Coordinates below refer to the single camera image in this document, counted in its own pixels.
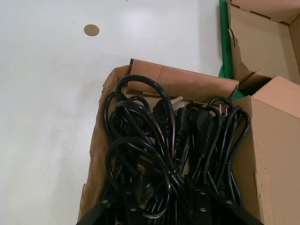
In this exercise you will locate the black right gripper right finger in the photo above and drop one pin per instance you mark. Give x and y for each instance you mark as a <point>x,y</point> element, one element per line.
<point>230,211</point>

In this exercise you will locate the round cardboard disc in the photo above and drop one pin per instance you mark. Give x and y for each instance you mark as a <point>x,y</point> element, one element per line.
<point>91,30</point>

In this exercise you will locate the right open cardboard box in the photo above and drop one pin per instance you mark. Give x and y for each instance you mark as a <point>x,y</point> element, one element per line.
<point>182,77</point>

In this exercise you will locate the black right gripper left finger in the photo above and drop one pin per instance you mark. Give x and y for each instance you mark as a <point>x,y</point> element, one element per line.
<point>100,213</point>

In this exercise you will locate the green table cloth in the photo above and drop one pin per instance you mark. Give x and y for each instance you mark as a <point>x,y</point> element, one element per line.
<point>225,47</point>

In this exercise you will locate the open cardboard box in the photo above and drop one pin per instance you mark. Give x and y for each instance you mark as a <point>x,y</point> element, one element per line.
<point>182,77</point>
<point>257,47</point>

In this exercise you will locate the left open cardboard box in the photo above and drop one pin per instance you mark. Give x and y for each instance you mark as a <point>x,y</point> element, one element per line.
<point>257,47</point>

